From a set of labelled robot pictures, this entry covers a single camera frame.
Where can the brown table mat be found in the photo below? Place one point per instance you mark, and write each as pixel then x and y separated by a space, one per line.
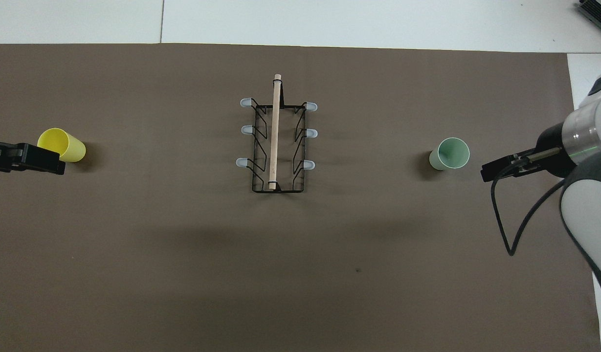
pixel 183 244

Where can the yellow plastic cup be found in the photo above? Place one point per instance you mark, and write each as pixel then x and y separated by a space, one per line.
pixel 70 149

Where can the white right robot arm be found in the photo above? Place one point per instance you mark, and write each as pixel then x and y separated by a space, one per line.
pixel 586 205

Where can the pale green plastic cup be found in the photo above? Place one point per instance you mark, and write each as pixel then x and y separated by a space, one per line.
pixel 449 154

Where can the grey ribbed device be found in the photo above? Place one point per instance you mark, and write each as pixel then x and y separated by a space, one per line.
pixel 598 10

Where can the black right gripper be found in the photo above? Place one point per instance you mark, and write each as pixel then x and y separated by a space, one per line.
pixel 553 151

